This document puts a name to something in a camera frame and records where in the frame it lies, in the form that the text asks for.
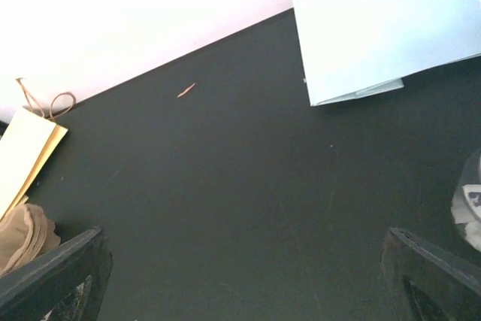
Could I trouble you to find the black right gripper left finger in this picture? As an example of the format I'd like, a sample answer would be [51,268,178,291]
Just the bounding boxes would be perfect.
[1,227,113,320]

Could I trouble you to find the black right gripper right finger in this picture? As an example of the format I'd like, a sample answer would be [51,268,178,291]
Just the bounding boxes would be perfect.
[380,228,480,320]

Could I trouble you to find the light blue paper bag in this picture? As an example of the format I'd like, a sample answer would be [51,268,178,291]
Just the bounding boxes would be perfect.
[293,0,480,106]

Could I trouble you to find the clear cup of stirrers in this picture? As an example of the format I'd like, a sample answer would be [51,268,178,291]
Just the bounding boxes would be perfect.
[451,148,480,252]

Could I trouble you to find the brown kraft paper bag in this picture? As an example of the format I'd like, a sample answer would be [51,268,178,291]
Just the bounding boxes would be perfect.
[1,77,77,217]

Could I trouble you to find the small brown debris strip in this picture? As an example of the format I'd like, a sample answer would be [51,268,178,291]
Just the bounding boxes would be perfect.
[177,83,196,98]

